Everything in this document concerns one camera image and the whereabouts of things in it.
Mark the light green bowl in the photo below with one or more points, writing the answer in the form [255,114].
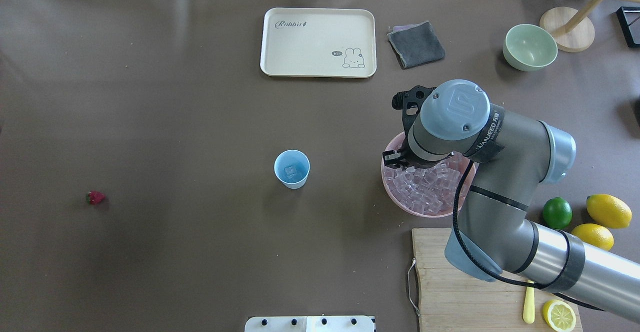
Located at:
[529,48]

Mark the yellow plastic knife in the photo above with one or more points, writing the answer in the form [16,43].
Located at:
[528,309]

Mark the green lime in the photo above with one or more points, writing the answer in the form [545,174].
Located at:
[557,213]

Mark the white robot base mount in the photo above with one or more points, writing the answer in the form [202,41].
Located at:
[357,322]

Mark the wooden cup stand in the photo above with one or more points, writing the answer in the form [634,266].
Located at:
[571,29]

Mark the pink bowl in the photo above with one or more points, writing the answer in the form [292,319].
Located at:
[400,197]

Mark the light blue plastic cup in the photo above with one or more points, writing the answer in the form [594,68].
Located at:
[292,157]

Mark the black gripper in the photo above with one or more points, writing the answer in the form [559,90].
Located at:
[393,159]

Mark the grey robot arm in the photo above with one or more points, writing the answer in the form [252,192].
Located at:
[490,233]

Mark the yellow lemon right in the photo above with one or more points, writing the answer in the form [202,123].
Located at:
[609,211]

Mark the ice cube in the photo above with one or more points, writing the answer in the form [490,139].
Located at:
[291,173]

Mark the grey folded cloth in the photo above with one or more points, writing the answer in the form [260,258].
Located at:
[416,44]

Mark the wooden cutting board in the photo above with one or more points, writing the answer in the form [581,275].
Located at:
[450,300]

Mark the red strawberry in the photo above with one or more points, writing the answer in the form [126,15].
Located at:
[94,197]

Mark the clear ice cubes pile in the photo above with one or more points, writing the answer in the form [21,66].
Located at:
[425,189]

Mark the cream rabbit tray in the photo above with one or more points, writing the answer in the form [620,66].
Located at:
[318,42]

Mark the yellow lemon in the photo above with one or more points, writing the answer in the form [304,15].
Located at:
[609,211]
[595,235]

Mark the yellow lemon left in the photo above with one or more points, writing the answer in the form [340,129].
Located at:
[595,235]

